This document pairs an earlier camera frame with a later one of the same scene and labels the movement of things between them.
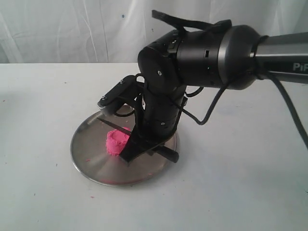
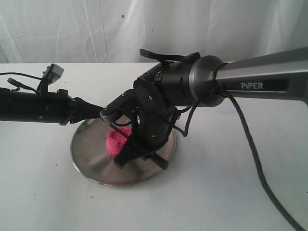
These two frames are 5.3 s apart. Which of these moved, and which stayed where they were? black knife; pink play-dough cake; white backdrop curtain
Moved: black knife
Stayed: pink play-dough cake; white backdrop curtain
